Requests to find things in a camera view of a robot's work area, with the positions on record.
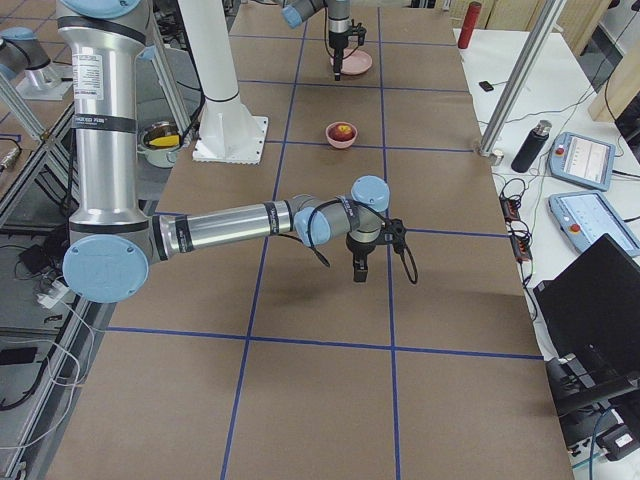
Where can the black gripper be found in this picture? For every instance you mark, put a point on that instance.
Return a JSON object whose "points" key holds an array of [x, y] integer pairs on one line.
{"points": [[338, 43], [359, 247]]}

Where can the red apple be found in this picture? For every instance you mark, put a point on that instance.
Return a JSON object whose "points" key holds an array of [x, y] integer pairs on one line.
{"points": [[342, 132]]}

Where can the pink bowl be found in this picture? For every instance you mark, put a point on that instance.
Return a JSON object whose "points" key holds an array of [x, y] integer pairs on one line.
{"points": [[340, 145]]}

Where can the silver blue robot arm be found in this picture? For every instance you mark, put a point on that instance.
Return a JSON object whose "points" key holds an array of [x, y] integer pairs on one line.
{"points": [[339, 24], [112, 242]]}

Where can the pink plate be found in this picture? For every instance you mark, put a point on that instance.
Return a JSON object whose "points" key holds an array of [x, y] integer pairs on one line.
{"points": [[356, 62]]}

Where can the red thermos bottle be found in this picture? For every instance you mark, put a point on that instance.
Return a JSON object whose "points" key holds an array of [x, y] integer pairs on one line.
{"points": [[469, 23]]}

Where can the small black device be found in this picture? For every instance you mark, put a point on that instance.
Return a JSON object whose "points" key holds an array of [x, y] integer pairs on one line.
{"points": [[486, 86]]}

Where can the orange black usb hub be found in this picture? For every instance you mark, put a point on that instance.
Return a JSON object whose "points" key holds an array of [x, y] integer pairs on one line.
{"points": [[510, 208]]}

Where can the white enamel pot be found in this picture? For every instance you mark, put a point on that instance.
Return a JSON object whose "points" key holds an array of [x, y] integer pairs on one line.
{"points": [[159, 143]]}

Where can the black water bottle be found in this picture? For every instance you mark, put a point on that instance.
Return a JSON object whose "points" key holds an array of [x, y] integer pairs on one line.
{"points": [[531, 147]]}

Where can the lower blue teach pendant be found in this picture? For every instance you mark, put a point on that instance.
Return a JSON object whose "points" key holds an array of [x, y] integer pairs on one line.
{"points": [[586, 216]]}

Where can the blue teach pendant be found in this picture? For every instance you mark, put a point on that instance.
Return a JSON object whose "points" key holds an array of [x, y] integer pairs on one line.
{"points": [[582, 161], [586, 216]]}

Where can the upper blue teach pendant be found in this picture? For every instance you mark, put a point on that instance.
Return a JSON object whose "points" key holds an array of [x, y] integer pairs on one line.
{"points": [[582, 161]]}

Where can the black laptop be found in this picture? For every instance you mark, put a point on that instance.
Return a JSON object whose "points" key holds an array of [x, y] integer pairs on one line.
{"points": [[595, 301]]}

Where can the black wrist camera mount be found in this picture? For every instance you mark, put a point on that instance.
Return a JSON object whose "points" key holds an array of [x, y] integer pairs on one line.
{"points": [[358, 32], [393, 232]]}

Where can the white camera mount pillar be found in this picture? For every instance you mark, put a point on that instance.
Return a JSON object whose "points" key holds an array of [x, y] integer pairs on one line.
{"points": [[228, 132]]}

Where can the aluminium frame post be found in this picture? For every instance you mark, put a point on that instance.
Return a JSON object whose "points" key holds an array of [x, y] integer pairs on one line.
{"points": [[525, 62]]}

